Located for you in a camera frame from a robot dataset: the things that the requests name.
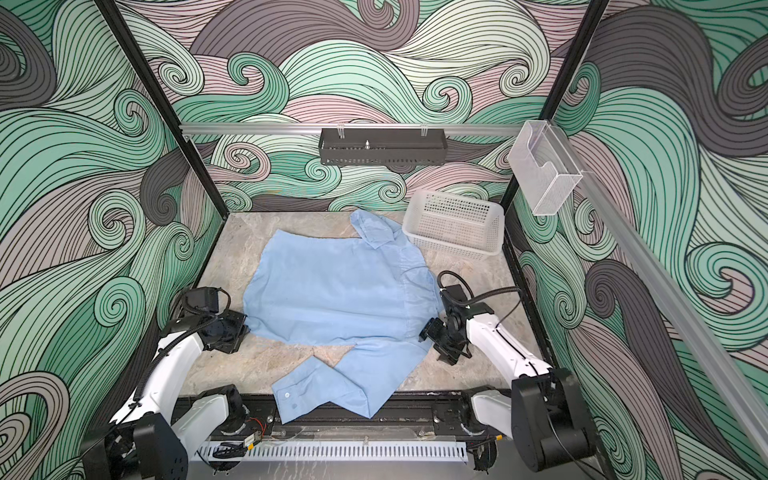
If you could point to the light blue long sleeve shirt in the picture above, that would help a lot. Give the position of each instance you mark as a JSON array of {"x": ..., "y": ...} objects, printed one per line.
[{"x": 373, "y": 293}]

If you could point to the clear plastic wall bin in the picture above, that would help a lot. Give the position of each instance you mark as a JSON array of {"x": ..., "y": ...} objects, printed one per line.
[{"x": 546, "y": 166}]

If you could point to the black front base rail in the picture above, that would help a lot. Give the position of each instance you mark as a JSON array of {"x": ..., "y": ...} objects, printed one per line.
[{"x": 417, "y": 414}]

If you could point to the aluminium back wall rail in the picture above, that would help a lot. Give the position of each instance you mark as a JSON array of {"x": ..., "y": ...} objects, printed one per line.
[{"x": 272, "y": 128}]

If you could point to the white slotted cable duct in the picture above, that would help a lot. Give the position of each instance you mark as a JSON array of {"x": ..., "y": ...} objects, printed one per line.
[{"x": 352, "y": 451}]

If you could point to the white plastic laundry basket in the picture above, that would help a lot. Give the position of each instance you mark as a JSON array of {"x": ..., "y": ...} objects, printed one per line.
[{"x": 454, "y": 224}]

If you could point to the aluminium right wall rail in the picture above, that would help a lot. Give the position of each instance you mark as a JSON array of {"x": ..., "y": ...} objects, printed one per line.
[{"x": 743, "y": 400}]

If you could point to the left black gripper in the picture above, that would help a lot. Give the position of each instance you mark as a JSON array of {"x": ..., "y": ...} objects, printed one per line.
[{"x": 242, "y": 327}]

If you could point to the black perforated wall tray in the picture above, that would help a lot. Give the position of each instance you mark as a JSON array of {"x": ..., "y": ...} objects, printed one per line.
[{"x": 358, "y": 147}]

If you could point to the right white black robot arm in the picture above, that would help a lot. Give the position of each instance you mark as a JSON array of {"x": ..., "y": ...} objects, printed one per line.
[{"x": 544, "y": 413}]

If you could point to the aluminium wall rail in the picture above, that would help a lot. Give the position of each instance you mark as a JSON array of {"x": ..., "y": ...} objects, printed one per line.
[
  {"x": 743, "y": 400},
  {"x": 272, "y": 128}
]

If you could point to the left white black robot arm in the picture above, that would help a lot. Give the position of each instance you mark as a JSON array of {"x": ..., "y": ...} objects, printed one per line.
[{"x": 143, "y": 440}]

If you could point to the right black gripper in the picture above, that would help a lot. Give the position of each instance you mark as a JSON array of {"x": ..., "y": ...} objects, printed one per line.
[{"x": 430, "y": 330}]

